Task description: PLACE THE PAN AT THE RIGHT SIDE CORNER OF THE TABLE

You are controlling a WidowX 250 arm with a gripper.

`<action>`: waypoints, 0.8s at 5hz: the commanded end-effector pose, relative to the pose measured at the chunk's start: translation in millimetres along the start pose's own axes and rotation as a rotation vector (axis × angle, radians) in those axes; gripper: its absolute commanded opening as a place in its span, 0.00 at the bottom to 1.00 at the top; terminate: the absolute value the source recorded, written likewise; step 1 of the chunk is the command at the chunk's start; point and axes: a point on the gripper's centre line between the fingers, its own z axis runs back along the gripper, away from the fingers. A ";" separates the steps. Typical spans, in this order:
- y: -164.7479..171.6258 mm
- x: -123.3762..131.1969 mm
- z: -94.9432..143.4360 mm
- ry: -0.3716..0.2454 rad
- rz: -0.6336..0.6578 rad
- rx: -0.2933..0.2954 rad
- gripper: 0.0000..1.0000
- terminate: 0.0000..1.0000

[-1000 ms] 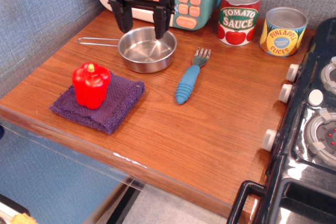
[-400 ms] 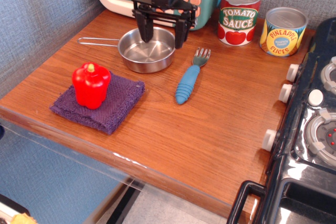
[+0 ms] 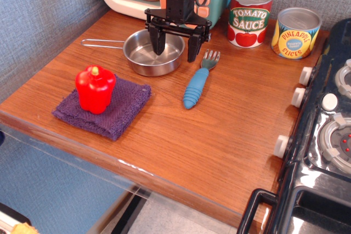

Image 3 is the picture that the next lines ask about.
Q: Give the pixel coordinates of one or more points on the small steel pot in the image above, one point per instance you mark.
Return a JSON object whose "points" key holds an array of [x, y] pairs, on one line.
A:
{"points": [[142, 59]]}

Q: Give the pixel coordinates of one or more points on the purple folded cloth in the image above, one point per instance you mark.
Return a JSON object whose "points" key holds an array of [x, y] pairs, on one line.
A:
{"points": [[128, 99]]}

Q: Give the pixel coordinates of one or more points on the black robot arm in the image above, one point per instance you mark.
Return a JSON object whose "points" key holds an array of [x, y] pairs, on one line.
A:
{"points": [[178, 18]]}

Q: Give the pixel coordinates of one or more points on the black toy stove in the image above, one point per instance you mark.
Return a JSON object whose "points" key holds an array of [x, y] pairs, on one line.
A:
{"points": [[314, 180]]}

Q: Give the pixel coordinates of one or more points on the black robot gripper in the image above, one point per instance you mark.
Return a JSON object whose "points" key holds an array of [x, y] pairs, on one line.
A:
{"points": [[177, 18]]}

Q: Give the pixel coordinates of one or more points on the pineapple slices can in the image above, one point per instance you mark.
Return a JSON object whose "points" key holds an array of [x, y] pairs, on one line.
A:
{"points": [[295, 32]]}

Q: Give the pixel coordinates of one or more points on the red toy bell pepper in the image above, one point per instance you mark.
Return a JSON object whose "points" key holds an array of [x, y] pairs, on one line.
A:
{"points": [[95, 86]]}

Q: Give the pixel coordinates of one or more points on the tomato sauce can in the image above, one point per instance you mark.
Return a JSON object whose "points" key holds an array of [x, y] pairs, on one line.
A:
{"points": [[248, 21]]}

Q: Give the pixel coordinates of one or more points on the blue handled toy fork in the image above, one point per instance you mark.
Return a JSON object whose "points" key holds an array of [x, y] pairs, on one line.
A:
{"points": [[195, 87]]}

